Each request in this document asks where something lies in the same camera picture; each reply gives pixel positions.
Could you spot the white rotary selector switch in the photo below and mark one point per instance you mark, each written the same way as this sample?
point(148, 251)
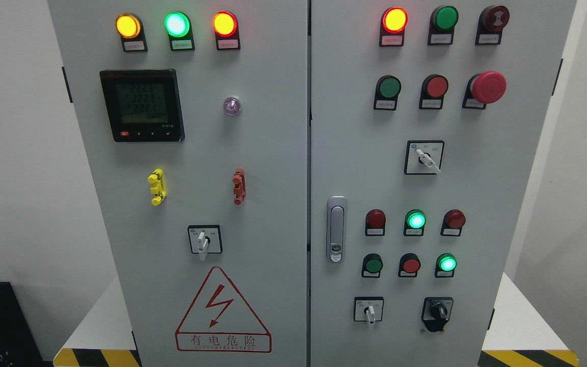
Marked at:
point(205, 240)

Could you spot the red lit indicator light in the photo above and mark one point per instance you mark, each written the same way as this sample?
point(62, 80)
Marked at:
point(225, 25)

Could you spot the green lit indicator light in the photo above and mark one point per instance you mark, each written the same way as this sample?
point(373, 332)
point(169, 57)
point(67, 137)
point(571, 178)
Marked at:
point(180, 31)

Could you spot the yellow indicator light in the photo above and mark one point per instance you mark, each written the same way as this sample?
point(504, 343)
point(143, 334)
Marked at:
point(131, 31)

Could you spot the red terminal connector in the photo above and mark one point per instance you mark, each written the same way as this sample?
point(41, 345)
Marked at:
point(239, 189)

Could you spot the dark red indicator left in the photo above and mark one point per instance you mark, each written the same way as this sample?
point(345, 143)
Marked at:
point(375, 223)

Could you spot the dark red indicator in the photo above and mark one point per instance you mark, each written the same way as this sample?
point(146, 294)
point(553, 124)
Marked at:
point(375, 223)
point(453, 223)

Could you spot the small clear purple lamp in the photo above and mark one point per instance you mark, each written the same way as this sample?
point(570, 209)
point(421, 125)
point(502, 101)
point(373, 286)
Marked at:
point(232, 106)

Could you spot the green small push button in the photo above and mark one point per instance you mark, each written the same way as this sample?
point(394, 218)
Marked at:
point(372, 265)

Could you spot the grey left cabinet door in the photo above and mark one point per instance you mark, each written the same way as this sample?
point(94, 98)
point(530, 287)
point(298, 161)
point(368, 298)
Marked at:
point(264, 240)

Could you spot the grey cabinet door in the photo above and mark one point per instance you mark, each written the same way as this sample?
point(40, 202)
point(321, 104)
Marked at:
point(360, 154)
point(264, 240)

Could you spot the green lit indicator middle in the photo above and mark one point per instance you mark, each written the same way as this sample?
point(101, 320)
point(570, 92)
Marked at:
point(414, 223)

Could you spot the yellow terminal connector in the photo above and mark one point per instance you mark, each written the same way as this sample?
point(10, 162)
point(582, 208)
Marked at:
point(157, 186)

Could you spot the red small push button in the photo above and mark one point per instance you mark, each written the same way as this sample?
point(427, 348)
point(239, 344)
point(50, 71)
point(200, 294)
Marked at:
point(409, 265)

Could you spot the grey right cabinet door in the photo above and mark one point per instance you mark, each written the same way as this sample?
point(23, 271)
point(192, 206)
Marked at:
point(360, 154)

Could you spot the red high voltage warning sticker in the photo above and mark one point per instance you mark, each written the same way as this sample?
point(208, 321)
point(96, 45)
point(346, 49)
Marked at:
point(219, 319)

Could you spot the dark red indicator right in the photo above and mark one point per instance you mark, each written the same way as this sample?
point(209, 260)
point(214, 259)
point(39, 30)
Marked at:
point(453, 223)

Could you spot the black digital power meter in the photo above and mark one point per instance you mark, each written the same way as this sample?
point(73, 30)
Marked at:
point(143, 105)

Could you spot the green lit small button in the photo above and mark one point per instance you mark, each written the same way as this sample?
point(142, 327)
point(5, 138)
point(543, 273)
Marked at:
point(446, 264)

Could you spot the red lit top indicator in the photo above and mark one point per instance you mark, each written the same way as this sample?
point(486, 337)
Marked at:
point(392, 27)

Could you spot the red emergency stop button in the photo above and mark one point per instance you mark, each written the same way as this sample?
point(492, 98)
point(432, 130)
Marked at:
point(484, 88)

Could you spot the green top push button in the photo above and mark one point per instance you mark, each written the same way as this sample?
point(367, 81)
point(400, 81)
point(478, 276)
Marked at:
point(442, 25)

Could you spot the dark red buzzer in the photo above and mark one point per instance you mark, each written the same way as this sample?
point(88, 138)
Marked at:
point(491, 22)

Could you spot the white platform with hazard stripes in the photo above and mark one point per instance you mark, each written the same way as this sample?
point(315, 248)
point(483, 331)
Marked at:
point(518, 335)

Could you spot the silver door lock handle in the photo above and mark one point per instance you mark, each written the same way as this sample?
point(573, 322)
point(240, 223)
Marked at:
point(335, 228)

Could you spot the white selector switch upper right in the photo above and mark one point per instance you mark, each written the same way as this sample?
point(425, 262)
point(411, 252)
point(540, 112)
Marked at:
point(424, 157)

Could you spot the white selector switch lower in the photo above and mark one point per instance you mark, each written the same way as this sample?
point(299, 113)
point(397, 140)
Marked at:
point(368, 309)

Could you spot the black rotary knob switch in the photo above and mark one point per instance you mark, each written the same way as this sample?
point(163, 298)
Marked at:
point(436, 313)

